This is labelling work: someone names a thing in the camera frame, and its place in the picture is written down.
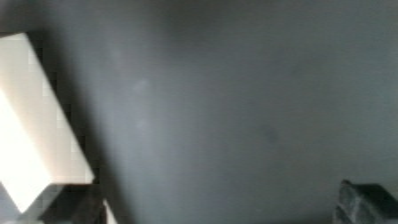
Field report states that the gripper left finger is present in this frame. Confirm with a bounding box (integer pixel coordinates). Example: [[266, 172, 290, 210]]
[[40, 184, 109, 224]]

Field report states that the white front fence bar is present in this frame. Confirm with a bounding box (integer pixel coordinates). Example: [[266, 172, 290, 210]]
[[0, 34, 95, 212]]

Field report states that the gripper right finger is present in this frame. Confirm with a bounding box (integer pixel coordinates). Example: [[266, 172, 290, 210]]
[[333, 180, 398, 224]]

